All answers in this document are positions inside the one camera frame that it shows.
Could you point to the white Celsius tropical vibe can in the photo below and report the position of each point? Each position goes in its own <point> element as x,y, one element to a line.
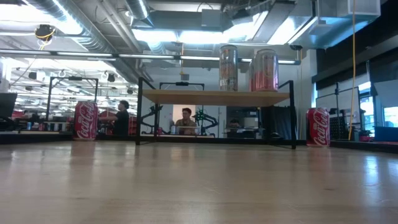
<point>228,68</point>

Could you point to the red Coca-Cola can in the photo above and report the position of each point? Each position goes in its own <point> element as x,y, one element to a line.
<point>317,127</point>
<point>85,121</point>

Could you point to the black background robot arm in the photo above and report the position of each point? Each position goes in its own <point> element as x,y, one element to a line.
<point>152,109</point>

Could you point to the green and black robot arm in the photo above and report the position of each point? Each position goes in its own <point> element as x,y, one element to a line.
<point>203,118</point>

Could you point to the person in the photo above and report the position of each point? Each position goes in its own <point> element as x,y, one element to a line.
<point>234,123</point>
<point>186,122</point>
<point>122,119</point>

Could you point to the red tool cabinet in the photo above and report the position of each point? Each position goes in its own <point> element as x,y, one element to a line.
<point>132,126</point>

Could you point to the grey ceiling box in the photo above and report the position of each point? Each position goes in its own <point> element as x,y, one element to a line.
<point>211,18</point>

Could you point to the long ceiling light bar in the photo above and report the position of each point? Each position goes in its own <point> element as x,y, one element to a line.
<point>84,54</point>

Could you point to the black tripod stand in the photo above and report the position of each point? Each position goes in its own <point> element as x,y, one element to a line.
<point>336,93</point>

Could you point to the black perforated panel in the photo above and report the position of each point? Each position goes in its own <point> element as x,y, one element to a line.
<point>338,127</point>

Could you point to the blue storage bin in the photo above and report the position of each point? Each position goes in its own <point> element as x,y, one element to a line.
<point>385,133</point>

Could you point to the black computer monitor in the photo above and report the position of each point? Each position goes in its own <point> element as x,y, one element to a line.
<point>7,104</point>

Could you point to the wooden shelf black metal frame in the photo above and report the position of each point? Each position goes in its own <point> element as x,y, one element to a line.
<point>214,98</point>

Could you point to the black background rig frame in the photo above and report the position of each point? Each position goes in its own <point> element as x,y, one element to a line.
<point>75,78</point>
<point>182,83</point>

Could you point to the round silver ventilation duct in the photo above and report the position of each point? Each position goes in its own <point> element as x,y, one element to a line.
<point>138,9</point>

